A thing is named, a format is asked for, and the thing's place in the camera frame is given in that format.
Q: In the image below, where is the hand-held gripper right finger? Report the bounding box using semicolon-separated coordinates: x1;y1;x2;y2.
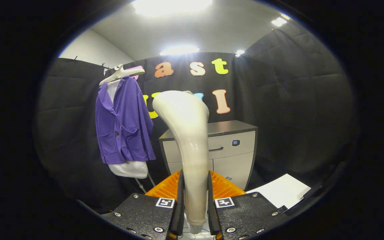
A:
207;171;289;240

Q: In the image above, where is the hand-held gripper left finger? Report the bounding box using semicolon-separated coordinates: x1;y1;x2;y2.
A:
102;170;185;240

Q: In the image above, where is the white garment steamer head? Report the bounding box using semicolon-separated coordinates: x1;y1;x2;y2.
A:
152;90;210;226

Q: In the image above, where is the purple corduroy jacket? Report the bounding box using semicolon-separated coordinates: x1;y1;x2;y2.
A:
95;76;156;165

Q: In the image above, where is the white clothes hanger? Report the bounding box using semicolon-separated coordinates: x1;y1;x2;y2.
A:
99;64;145;86

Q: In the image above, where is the white flat board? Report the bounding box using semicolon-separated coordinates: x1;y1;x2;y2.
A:
246;173;312;209

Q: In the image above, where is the grey cabinet with dark top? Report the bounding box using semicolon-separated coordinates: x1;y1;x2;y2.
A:
159;120;258;190

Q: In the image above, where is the long ceiling light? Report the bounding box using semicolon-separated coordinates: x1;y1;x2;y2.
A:
159;46;200;56

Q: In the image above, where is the large ceiling light panel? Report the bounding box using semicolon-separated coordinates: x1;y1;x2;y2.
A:
132;0;212;16

